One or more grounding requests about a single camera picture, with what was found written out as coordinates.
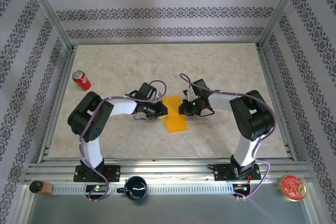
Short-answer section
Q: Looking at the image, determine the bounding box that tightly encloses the red soda can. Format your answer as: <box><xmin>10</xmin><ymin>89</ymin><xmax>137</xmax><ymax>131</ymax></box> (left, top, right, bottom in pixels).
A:
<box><xmin>72</xmin><ymin>70</ymin><xmax>92</xmax><ymax>92</ymax></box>

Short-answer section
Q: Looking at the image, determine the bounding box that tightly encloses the dark blue mug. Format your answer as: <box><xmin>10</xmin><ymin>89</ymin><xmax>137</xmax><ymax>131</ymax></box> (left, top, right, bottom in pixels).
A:
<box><xmin>117</xmin><ymin>175</ymin><xmax>148</xmax><ymax>201</ymax></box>

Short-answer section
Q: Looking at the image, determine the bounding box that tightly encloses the small circuit board green light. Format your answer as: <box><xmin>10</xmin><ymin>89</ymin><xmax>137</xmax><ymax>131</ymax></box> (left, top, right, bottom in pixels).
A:
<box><xmin>86</xmin><ymin>185</ymin><xmax>108</xmax><ymax>193</ymax></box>

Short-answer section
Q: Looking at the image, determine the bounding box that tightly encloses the red round tin gold rim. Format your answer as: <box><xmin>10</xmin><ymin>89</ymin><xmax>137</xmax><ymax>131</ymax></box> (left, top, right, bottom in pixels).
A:
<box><xmin>277</xmin><ymin>174</ymin><xmax>307</xmax><ymax>202</ymax></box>

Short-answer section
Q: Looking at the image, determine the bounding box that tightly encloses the brown bottle black cap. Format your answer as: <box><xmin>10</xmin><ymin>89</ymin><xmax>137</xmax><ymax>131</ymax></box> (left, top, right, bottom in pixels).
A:
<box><xmin>28</xmin><ymin>180</ymin><xmax>55</xmax><ymax>196</ymax></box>

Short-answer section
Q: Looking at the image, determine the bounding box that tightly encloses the long aluminium base rail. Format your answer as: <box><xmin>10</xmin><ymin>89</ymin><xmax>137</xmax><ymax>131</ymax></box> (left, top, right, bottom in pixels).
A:
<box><xmin>25</xmin><ymin>158</ymin><xmax>311</xmax><ymax>183</ymax></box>

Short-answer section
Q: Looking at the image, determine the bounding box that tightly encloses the aluminium side rail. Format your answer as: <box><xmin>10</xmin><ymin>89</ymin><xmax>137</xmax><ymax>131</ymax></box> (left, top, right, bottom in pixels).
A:
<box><xmin>36</xmin><ymin>45</ymin><xmax>79</xmax><ymax>164</ymax></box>
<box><xmin>256</xmin><ymin>44</ymin><xmax>299</xmax><ymax>161</ymax></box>

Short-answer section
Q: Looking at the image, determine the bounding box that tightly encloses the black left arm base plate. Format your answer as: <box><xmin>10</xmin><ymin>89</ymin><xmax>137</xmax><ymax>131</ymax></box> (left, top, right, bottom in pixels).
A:
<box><xmin>73</xmin><ymin>165</ymin><xmax>121</xmax><ymax>183</ymax></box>

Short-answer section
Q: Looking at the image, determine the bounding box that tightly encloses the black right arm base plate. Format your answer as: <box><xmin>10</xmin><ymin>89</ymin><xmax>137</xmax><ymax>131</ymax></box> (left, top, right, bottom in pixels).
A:
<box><xmin>213</xmin><ymin>163</ymin><xmax>262</xmax><ymax>182</ymax></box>

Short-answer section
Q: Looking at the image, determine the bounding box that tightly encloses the grey slotted cable duct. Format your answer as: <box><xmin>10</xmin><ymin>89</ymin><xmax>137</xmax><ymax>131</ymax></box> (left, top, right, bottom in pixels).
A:
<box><xmin>52</xmin><ymin>183</ymin><xmax>236</xmax><ymax>196</ymax></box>

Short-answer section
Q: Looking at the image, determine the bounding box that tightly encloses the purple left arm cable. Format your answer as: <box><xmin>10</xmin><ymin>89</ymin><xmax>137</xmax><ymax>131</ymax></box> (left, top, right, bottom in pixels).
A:
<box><xmin>78</xmin><ymin>79</ymin><xmax>169</xmax><ymax>203</ymax></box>

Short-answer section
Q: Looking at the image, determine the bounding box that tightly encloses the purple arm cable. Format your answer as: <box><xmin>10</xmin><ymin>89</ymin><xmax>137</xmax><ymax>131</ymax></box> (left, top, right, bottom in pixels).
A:
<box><xmin>179</xmin><ymin>73</ymin><xmax>276</xmax><ymax>201</ymax></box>
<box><xmin>78</xmin><ymin>79</ymin><xmax>169</xmax><ymax>203</ymax></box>

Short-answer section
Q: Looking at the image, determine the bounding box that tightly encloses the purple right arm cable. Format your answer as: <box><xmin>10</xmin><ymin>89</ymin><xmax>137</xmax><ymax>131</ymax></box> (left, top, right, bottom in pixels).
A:
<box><xmin>179</xmin><ymin>73</ymin><xmax>276</xmax><ymax>201</ymax></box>

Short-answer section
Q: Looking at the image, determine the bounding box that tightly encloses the aluminium frame post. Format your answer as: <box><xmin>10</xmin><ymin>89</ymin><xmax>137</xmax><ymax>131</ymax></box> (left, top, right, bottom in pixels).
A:
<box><xmin>22</xmin><ymin>0</ymin><xmax>75</xmax><ymax>51</ymax></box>
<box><xmin>258</xmin><ymin>0</ymin><xmax>307</xmax><ymax>50</ymax></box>

